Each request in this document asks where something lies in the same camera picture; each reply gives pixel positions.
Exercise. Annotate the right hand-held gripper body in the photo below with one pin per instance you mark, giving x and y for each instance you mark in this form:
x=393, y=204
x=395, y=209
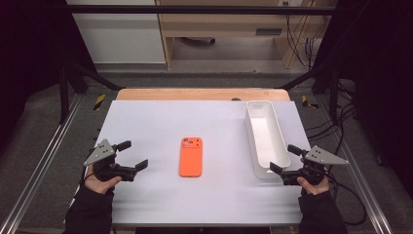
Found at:
x=321, y=157

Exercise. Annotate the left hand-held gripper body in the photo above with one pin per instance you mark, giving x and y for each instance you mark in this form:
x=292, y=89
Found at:
x=103, y=152

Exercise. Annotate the white plastic bin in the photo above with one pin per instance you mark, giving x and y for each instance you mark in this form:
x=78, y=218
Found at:
x=268, y=136

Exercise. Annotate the orange phone case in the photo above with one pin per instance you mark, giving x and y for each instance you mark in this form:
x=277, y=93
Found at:
x=191, y=161

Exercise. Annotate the person's right hand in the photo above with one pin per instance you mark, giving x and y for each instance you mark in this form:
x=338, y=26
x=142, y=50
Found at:
x=315, y=189

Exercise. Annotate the person's left hand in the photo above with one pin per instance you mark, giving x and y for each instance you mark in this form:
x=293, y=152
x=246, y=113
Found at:
x=100, y=187

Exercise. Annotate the yellow black tape marker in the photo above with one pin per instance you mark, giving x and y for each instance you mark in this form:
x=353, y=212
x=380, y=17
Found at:
x=306, y=101
x=99, y=101

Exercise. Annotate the white table cover board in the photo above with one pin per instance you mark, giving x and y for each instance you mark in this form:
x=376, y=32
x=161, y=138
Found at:
x=211, y=201

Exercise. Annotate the black diagonal stand strut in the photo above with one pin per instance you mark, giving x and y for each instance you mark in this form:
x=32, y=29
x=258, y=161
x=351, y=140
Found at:
x=94, y=77
x=305, y=77

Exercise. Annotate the wooden table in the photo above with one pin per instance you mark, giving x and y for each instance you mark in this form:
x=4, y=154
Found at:
x=195, y=94

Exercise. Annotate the black curtain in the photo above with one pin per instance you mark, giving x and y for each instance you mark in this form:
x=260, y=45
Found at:
x=383, y=81
x=29, y=65

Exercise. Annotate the white cabinet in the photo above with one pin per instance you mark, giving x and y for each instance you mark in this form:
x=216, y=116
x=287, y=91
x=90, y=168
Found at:
x=118, y=35

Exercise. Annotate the grey label on desk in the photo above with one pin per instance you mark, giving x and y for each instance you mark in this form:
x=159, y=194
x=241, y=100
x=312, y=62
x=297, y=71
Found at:
x=268, y=31

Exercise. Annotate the light wooden desk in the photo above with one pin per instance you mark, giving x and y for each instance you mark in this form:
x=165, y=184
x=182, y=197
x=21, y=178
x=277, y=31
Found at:
x=227, y=27

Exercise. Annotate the aluminium floor rail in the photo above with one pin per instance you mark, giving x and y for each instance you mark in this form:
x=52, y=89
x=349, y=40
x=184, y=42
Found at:
x=42, y=162
x=360, y=175

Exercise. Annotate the black horizontal frame bar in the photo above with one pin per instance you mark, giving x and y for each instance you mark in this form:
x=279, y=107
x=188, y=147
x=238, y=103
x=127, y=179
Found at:
x=195, y=9

